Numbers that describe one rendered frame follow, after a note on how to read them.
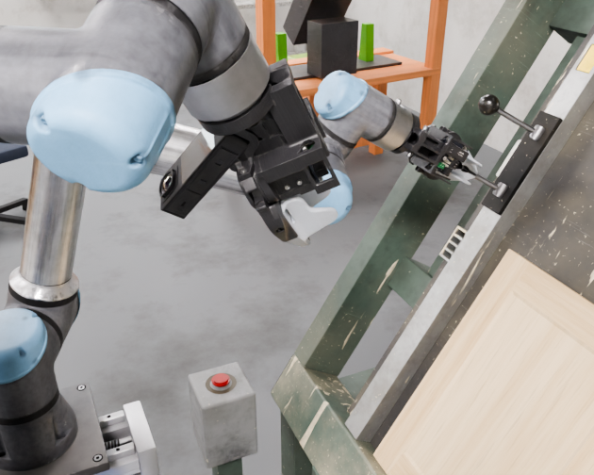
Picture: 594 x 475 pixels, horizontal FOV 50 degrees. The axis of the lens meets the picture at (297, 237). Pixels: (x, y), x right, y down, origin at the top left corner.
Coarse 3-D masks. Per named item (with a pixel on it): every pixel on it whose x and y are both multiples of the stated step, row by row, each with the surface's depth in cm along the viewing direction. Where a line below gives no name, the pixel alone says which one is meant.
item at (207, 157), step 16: (192, 144) 58; (208, 144) 55; (224, 144) 54; (240, 144) 54; (176, 160) 60; (192, 160) 57; (208, 160) 55; (224, 160) 55; (176, 176) 59; (192, 176) 56; (208, 176) 56; (160, 192) 60; (176, 192) 58; (192, 192) 58; (160, 208) 59; (176, 208) 59; (192, 208) 59
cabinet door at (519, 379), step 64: (512, 256) 115; (512, 320) 112; (576, 320) 102; (448, 384) 118; (512, 384) 108; (576, 384) 99; (384, 448) 125; (448, 448) 114; (512, 448) 104; (576, 448) 96
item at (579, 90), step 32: (576, 64) 115; (576, 96) 113; (544, 160) 116; (480, 224) 121; (480, 256) 120; (448, 288) 122; (416, 320) 126; (448, 320) 124; (416, 352) 125; (384, 384) 127; (352, 416) 132; (384, 416) 129
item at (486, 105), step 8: (488, 96) 113; (496, 96) 114; (480, 104) 114; (488, 104) 113; (496, 104) 113; (488, 112) 114; (496, 112) 115; (504, 112) 115; (512, 120) 115; (528, 128) 115; (536, 128) 115; (544, 128) 115; (536, 136) 115
